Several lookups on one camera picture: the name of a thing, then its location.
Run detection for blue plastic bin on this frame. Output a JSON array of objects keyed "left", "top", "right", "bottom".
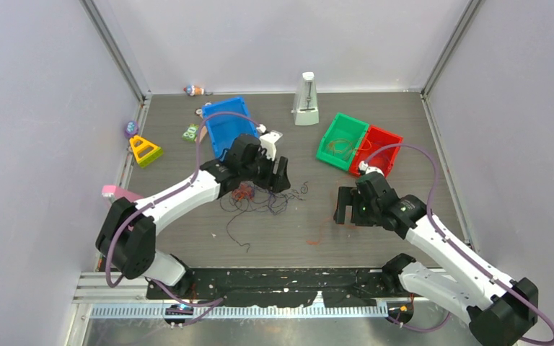
[{"left": 201, "top": 96, "right": 259, "bottom": 158}]

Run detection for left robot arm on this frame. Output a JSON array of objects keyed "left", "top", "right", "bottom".
[{"left": 95, "top": 131, "right": 291, "bottom": 298}]

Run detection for red plastic bin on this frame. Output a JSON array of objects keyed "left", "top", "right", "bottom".
[{"left": 348, "top": 125, "right": 404, "bottom": 179}]

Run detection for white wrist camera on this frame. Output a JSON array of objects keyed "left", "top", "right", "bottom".
[
  {"left": 358, "top": 161, "right": 384, "bottom": 177},
  {"left": 256, "top": 124, "right": 283, "bottom": 161}
]

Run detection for small figurine toy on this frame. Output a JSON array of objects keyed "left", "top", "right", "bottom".
[{"left": 183, "top": 84, "right": 206, "bottom": 97}]

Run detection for purple wire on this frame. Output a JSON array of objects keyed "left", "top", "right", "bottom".
[{"left": 252, "top": 146, "right": 395, "bottom": 216}]

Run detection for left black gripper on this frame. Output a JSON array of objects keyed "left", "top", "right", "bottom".
[{"left": 240, "top": 148, "right": 289, "bottom": 193}]

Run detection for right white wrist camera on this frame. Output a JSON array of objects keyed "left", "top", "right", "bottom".
[{"left": 358, "top": 161, "right": 384, "bottom": 177}]

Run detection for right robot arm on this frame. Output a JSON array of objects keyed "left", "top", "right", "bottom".
[{"left": 333, "top": 172, "right": 538, "bottom": 345}]

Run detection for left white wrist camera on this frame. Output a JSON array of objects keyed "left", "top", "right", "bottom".
[{"left": 256, "top": 124, "right": 283, "bottom": 161}]

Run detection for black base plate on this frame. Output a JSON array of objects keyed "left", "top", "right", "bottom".
[{"left": 146, "top": 267, "right": 413, "bottom": 308}]

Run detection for green toy block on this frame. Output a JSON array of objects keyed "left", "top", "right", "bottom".
[{"left": 182, "top": 124, "right": 200, "bottom": 142}]

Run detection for black wire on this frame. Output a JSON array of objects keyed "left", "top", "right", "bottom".
[{"left": 219, "top": 180, "right": 310, "bottom": 253}]

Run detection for purple round toy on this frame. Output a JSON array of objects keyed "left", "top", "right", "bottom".
[{"left": 125, "top": 120, "right": 139, "bottom": 139}]

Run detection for white metronome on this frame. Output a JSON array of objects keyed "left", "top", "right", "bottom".
[{"left": 291, "top": 71, "right": 320, "bottom": 126}]

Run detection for yellow triangle toy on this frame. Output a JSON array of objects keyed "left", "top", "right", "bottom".
[{"left": 129, "top": 135, "right": 164, "bottom": 168}]

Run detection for wooden block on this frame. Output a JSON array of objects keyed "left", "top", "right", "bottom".
[{"left": 196, "top": 126, "right": 208, "bottom": 143}]

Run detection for green plastic bin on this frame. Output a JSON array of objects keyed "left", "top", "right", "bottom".
[{"left": 316, "top": 112, "right": 370, "bottom": 171}]

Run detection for pink stand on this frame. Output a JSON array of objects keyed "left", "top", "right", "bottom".
[{"left": 101, "top": 185, "right": 143, "bottom": 203}]

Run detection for small round toy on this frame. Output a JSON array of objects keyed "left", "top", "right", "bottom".
[{"left": 195, "top": 102, "right": 212, "bottom": 118}]

